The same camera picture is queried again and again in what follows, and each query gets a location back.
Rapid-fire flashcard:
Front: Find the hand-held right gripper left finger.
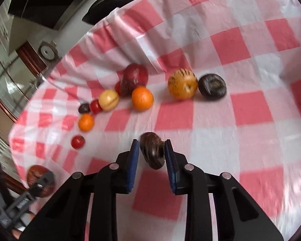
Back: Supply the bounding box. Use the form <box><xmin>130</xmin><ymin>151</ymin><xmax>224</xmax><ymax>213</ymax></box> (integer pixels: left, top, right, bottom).
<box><xmin>17</xmin><ymin>139</ymin><xmax>141</xmax><ymax>241</ymax></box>

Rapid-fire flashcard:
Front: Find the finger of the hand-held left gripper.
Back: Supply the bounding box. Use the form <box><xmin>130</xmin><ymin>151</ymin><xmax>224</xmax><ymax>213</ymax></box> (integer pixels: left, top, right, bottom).
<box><xmin>27</xmin><ymin>171</ymin><xmax>56</xmax><ymax>199</ymax></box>

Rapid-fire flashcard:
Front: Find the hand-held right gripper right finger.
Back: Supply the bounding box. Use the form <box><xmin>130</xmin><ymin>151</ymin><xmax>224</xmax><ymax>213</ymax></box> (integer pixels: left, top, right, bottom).
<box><xmin>164</xmin><ymin>139</ymin><xmax>283</xmax><ymax>241</ymax></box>

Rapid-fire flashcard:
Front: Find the brown wooden bowl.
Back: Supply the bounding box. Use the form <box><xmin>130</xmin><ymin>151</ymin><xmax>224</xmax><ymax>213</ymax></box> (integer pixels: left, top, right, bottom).
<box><xmin>26</xmin><ymin>165</ymin><xmax>55</xmax><ymax>197</ymax></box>

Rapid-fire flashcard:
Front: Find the dark brown round fruit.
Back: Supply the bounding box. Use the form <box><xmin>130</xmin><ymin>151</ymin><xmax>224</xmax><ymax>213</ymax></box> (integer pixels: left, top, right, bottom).
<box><xmin>140</xmin><ymin>132</ymin><xmax>165</xmax><ymax>170</ymax></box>

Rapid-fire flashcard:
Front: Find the small red tomato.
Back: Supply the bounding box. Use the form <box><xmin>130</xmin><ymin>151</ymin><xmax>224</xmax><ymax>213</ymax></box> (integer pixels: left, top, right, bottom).
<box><xmin>89</xmin><ymin>99</ymin><xmax>102</xmax><ymax>114</ymax></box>
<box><xmin>71</xmin><ymin>135</ymin><xmax>86</xmax><ymax>149</ymax></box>

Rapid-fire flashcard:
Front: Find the small orange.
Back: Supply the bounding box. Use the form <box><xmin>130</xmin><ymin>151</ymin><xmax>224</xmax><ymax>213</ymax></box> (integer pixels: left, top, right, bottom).
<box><xmin>78</xmin><ymin>114</ymin><xmax>94</xmax><ymax>132</ymax></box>

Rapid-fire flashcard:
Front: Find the large orange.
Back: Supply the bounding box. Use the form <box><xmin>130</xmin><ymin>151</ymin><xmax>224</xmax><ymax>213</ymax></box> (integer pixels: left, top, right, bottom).
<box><xmin>131</xmin><ymin>86</ymin><xmax>154</xmax><ymax>111</ymax></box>

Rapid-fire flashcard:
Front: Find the pale yellow fruit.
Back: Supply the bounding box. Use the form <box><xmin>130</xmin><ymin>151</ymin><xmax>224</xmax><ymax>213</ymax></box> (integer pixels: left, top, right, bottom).
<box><xmin>99</xmin><ymin>90</ymin><xmax>120</xmax><ymax>111</ymax></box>

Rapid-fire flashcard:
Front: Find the small dark red fruit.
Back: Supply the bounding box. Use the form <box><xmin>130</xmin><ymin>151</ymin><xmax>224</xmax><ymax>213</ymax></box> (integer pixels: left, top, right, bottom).
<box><xmin>114</xmin><ymin>81</ymin><xmax>124</xmax><ymax>96</ymax></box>

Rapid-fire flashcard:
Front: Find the yellow striped melon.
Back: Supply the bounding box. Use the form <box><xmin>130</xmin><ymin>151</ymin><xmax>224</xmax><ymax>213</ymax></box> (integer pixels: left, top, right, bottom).
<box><xmin>168</xmin><ymin>68</ymin><xmax>198</xmax><ymax>99</ymax></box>

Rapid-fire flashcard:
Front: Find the large dark red fruit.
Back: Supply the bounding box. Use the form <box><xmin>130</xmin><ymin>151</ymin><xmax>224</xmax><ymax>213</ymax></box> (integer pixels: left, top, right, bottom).
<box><xmin>122</xmin><ymin>63</ymin><xmax>149</xmax><ymax>91</ymax></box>

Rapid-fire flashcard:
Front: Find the large dark purple fruit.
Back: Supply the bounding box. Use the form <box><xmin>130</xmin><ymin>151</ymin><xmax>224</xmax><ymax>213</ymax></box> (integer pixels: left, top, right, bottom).
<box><xmin>198</xmin><ymin>74</ymin><xmax>227</xmax><ymax>98</ymax></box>

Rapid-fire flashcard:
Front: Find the wooden framed glass door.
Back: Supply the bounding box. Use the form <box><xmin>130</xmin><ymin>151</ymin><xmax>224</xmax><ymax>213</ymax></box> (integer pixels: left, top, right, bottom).
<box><xmin>0</xmin><ymin>34</ymin><xmax>49</xmax><ymax>123</ymax></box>

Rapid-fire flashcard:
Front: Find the pink checkered tablecloth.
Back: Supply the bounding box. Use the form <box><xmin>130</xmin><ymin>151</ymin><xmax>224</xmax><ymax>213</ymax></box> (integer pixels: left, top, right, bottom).
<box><xmin>9</xmin><ymin>0</ymin><xmax>301</xmax><ymax>241</ymax></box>

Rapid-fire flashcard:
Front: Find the black wok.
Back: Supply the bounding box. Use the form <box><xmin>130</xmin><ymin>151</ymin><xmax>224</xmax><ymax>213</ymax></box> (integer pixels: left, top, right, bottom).
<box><xmin>81</xmin><ymin>0</ymin><xmax>153</xmax><ymax>25</ymax></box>

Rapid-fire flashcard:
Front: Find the round wall clock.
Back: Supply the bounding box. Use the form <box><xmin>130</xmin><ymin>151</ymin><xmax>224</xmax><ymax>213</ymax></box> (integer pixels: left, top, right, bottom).
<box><xmin>39</xmin><ymin>41</ymin><xmax>59</xmax><ymax>62</ymax></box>

